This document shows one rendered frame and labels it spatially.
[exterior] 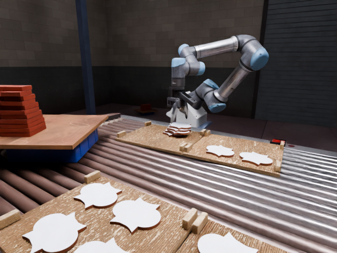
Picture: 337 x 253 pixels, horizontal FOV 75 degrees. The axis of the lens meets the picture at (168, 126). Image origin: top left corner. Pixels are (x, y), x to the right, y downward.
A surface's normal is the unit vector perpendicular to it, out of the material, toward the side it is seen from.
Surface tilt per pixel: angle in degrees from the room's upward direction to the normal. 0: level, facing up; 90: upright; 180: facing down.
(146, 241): 0
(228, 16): 90
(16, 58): 90
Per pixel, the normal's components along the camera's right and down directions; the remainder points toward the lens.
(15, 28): 0.89, 0.13
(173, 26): -0.46, 0.24
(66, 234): 0.00, -0.96
